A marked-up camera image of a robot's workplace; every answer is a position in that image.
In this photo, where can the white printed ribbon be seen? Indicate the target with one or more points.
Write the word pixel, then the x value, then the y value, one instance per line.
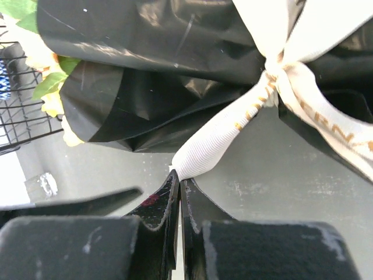
pixel 289 34

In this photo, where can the black wire dish rack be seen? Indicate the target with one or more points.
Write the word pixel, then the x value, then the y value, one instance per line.
pixel 22 120

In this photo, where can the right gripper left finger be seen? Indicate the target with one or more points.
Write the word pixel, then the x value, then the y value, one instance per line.
pixel 82 240

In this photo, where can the blue white patterned bowl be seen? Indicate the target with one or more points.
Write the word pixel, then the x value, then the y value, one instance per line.
pixel 5 87

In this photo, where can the clear glass vase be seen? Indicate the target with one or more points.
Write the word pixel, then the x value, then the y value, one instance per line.
pixel 41 187

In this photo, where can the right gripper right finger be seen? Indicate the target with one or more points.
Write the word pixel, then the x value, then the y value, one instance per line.
pixel 218 246

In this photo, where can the pink and yellow flower bouquet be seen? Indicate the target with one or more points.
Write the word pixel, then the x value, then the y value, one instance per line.
pixel 20 19

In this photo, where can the black wrapping paper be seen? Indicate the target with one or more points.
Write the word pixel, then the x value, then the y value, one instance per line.
pixel 152 73

